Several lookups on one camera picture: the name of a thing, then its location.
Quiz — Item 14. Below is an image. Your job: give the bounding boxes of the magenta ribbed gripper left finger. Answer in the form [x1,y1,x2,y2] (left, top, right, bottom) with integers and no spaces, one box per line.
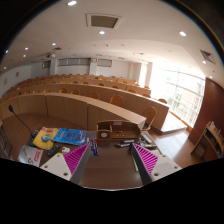
[41,143,91,184]

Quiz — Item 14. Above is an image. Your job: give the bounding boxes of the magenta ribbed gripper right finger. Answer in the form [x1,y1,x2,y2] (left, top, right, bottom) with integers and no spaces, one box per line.
[131,143,181,185]

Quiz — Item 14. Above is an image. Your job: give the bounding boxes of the white eraser with red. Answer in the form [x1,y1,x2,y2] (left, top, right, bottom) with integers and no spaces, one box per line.
[62,147,70,154]

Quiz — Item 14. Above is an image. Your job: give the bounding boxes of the black remote control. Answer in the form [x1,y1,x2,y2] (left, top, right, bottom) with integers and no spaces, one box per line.
[47,143,60,157]

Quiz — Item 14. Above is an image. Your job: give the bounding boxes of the blue plastic package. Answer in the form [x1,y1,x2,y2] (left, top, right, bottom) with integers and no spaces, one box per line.
[54,128,86,146]

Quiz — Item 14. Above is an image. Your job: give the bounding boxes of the red blue marker pens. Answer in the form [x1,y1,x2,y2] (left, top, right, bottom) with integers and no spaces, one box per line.
[90,138,99,156]

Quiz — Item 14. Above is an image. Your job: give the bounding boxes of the white power strip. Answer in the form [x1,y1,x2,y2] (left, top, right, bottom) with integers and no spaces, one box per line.
[141,132,152,144]

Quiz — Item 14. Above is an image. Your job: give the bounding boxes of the black marker pen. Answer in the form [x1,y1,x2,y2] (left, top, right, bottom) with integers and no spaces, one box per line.
[114,143,132,148]

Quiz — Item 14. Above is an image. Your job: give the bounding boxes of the yellow book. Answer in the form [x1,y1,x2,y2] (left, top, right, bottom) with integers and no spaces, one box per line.
[33,127,58,150]

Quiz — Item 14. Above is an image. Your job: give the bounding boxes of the white red booklet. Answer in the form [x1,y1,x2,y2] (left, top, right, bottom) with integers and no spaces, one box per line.
[18,145,43,167]

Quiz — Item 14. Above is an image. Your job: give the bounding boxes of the wooden desk organizer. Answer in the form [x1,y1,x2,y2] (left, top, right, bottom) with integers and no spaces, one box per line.
[96,120,141,140]

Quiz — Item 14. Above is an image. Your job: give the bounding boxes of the wooden chair near desk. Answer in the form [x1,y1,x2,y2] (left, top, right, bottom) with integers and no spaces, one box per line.
[142,106,157,131]

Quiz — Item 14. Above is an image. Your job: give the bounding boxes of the front curved wooden desk row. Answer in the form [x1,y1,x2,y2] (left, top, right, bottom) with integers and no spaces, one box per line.
[0,93,146,130]

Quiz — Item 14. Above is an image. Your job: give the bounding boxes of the wooden bookshelf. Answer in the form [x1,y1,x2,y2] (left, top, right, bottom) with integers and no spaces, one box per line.
[192,121,224,161]

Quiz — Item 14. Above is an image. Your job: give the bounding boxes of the black gooseneck microphone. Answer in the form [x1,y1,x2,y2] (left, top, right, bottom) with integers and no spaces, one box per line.
[8,105,38,142]

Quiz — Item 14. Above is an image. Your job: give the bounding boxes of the ceiling air vent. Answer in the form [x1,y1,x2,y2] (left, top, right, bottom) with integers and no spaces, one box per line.
[86,13,122,29]

